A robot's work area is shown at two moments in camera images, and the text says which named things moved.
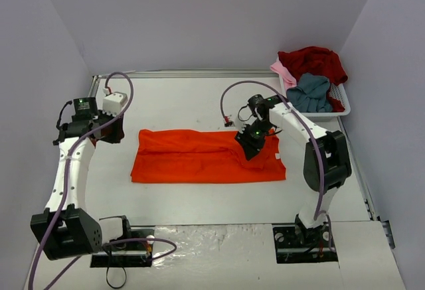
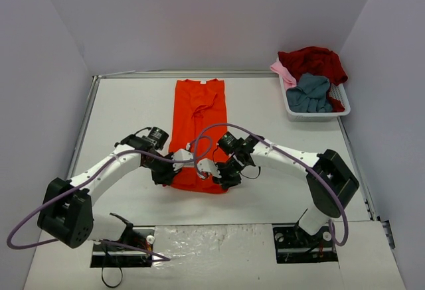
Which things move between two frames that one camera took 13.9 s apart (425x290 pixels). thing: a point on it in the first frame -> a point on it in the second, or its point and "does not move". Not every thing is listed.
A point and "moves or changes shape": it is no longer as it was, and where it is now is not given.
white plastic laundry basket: [339, 91] does not move
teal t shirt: [311, 95] does not move
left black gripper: [113, 130] -> [165, 174]
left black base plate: [127, 254] does not move
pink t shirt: [289, 80] does not move
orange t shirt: [177, 156] moves or changes shape
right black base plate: [295, 243] does not move
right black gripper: [249, 139] -> [223, 177]
